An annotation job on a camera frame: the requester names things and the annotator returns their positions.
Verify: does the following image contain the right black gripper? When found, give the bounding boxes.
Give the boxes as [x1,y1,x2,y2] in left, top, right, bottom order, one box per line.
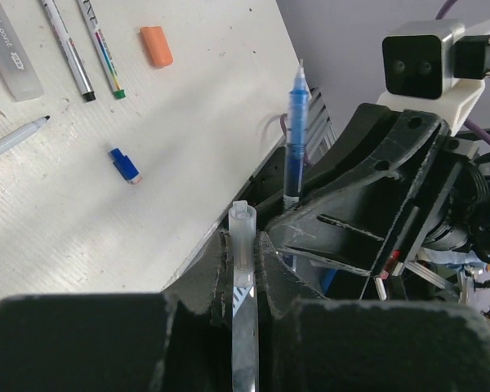
[265,104,458,277]

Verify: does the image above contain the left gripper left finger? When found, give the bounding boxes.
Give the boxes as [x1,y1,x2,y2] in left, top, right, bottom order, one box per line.
[0,231,232,391]

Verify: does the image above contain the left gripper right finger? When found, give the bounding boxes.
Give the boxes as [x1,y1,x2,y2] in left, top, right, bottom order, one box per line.
[255,232,490,391]

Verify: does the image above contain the clear pen cap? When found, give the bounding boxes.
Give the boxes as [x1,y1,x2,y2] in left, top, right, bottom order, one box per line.
[228,200,256,287]

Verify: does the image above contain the white pen blue tip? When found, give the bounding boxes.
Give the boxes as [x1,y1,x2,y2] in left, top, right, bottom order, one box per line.
[0,115,51,156]

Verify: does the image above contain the orange pen cap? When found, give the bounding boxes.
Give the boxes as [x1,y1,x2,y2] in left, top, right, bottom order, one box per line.
[140,26,173,68]

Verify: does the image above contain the white marker green end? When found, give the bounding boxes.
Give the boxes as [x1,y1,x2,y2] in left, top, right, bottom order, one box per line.
[40,0,96,102]

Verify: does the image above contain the orange tip clear marker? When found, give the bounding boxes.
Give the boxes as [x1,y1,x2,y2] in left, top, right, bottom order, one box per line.
[0,3,43,101]

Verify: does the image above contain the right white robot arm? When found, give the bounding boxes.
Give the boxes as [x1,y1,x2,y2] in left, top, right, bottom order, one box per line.
[260,104,490,277]

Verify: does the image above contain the blue white pen cap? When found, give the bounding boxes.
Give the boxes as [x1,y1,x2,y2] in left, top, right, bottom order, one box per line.
[109,148,141,185]

